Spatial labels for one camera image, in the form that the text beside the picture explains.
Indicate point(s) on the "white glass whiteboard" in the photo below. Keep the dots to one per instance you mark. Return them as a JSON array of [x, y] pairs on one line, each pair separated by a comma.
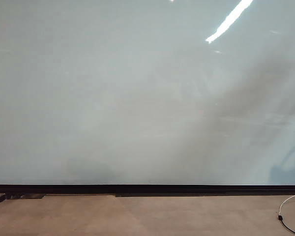
[[113, 98]]

